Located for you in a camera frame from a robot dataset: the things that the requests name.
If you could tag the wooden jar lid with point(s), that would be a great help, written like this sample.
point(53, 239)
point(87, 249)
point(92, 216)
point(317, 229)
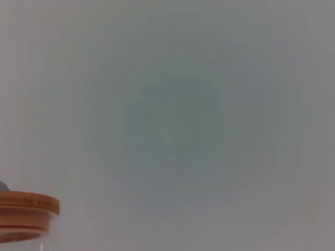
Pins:
point(26, 204)

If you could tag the grey lid knob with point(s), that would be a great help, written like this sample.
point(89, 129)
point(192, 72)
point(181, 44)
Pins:
point(3, 187)

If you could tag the glass water dispenser jar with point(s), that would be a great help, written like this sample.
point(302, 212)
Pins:
point(21, 243)

